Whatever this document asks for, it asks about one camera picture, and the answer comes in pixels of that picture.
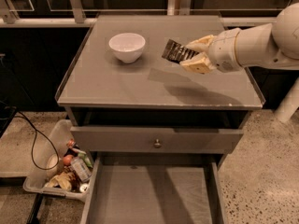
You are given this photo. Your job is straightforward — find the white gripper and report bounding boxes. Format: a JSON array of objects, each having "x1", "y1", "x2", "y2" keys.
[{"x1": 179, "y1": 28, "x2": 241, "y2": 74}]

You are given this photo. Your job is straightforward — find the black rxbar chocolate wrapper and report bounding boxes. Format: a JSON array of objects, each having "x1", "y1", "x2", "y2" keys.
[{"x1": 162, "y1": 39, "x2": 198, "y2": 63}]

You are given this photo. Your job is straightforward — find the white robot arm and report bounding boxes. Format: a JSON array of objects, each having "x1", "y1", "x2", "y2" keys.
[{"x1": 179, "y1": 3, "x2": 299, "y2": 74}]

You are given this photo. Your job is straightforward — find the grey drawer cabinet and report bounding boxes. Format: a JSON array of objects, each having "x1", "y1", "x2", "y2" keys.
[{"x1": 54, "y1": 14, "x2": 266, "y2": 224}]

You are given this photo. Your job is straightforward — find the brass drawer knob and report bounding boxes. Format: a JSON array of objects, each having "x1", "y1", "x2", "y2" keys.
[{"x1": 153, "y1": 139, "x2": 162, "y2": 148}]

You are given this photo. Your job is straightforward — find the closed grey top drawer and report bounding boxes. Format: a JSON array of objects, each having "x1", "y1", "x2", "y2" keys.
[{"x1": 71, "y1": 126, "x2": 243, "y2": 154}]

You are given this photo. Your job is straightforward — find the open grey middle drawer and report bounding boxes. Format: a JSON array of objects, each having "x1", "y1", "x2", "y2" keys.
[{"x1": 80, "y1": 154, "x2": 229, "y2": 224}]

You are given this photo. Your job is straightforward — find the white ceramic bowl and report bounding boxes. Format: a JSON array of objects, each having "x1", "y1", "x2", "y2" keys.
[{"x1": 108, "y1": 33, "x2": 146, "y2": 63}]

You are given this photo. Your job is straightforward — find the plastic bottle in bin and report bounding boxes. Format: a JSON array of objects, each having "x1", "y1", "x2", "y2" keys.
[{"x1": 71, "y1": 157, "x2": 92, "y2": 182}]

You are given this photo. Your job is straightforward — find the red apple in bin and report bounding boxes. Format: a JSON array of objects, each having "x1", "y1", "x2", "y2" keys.
[{"x1": 63, "y1": 154, "x2": 74, "y2": 166}]

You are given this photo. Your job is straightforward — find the clear plastic storage bin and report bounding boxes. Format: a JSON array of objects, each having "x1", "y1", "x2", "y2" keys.
[{"x1": 23, "y1": 119, "x2": 89, "y2": 202}]

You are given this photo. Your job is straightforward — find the yellow crumpled snack bag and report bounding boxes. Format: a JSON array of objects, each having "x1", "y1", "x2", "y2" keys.
[{"x1": 45, "y1": 172, "x2": 76, "y2": 191}]

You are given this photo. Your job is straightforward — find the metal railing frame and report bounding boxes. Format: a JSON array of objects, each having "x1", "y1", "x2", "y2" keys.
[{"x1": 0, "y1": 0, "x2": 299, "y2": 28}]

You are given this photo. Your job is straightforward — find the black cable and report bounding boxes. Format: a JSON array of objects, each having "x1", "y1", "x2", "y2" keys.
[{"x1": 0, "y1": 100, "x2": 61, "y2": 171}]

